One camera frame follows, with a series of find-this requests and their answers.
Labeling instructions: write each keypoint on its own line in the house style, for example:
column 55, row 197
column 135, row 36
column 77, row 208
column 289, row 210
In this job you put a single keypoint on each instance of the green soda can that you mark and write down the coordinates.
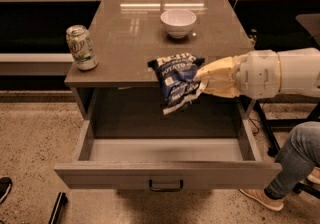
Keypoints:
column 81, row 47

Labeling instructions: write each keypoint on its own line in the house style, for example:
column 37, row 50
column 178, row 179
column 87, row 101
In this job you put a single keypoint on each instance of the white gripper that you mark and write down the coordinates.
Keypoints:
column 259, row 74

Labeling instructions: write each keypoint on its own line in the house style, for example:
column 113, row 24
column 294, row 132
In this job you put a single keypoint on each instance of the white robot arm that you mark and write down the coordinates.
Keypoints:
column 300, row 72

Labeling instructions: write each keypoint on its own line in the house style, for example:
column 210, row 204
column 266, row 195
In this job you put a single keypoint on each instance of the black bar on floor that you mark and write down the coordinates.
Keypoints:
column 60, row 202

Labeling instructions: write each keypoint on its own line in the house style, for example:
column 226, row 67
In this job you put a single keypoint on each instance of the black shoe at left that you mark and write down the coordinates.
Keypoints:
column 5, row 188

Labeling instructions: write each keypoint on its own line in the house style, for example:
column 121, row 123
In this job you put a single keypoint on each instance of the person leg in jeans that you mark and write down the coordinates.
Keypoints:
column 299, row 158

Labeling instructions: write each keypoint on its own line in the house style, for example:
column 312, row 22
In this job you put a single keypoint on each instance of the grey cabinet with top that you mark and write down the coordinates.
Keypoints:
column 126, row 34

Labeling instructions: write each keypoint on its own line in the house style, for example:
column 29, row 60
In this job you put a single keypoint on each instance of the tan sneaker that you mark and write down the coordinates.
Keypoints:
column 260, row 197

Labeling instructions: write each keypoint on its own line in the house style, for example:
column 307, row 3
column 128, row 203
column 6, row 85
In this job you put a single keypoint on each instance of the black stand leg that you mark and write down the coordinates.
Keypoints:
column 274, row 146

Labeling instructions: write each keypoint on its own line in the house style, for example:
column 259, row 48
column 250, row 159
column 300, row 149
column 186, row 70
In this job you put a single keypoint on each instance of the blue potato chip bag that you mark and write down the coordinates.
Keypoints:
column 176, row 75

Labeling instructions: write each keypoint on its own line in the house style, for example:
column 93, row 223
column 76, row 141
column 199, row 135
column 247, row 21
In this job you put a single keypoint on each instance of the open grey top drawer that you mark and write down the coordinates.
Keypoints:
column 126, row 140

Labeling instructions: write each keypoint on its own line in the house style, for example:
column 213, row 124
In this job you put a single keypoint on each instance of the black drawer handle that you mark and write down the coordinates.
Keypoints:
column 165, row 187

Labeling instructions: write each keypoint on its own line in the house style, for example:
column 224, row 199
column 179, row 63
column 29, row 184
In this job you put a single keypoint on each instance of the white ceramic bowl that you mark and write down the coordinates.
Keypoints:
column 178, row 22

